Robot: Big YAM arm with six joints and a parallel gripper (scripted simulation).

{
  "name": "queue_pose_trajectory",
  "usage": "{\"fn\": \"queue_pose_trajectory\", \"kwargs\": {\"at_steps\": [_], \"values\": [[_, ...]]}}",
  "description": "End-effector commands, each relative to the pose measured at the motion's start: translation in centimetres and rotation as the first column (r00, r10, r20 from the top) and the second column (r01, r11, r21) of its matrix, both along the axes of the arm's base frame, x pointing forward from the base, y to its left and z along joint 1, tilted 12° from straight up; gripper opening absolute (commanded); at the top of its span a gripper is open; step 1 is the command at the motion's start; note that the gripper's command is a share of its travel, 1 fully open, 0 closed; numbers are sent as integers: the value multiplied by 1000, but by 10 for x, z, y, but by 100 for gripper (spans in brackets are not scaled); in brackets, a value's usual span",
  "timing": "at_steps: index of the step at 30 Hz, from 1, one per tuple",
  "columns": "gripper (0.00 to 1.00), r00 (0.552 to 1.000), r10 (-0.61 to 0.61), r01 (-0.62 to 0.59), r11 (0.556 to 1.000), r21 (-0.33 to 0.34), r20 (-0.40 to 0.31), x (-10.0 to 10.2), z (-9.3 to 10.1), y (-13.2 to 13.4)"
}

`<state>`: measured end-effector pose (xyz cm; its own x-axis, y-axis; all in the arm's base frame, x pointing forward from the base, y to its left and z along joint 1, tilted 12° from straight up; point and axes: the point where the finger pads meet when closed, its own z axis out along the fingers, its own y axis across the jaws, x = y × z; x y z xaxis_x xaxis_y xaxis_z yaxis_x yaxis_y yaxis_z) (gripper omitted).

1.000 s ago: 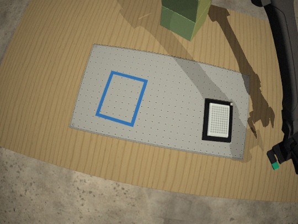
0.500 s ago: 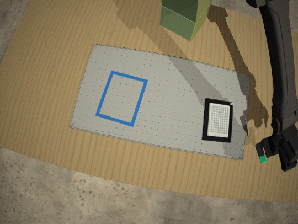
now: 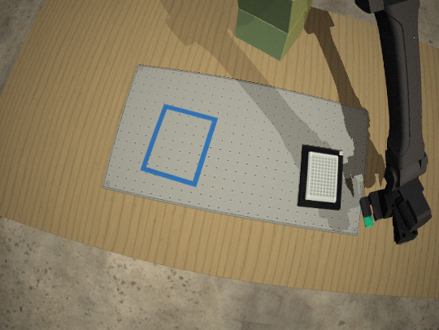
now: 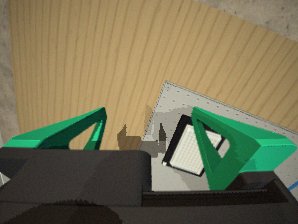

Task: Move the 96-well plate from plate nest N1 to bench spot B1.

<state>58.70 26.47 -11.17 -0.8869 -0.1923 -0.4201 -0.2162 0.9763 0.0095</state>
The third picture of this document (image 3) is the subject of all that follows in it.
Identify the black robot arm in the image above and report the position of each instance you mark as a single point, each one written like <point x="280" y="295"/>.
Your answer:
<point x="397" y="21"/>

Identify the blue tape outline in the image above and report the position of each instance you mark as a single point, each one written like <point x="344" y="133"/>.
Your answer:
<point x="204" y="151"/>

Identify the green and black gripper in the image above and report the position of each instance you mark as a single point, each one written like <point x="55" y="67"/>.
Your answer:
<point x="375" y="199"/>

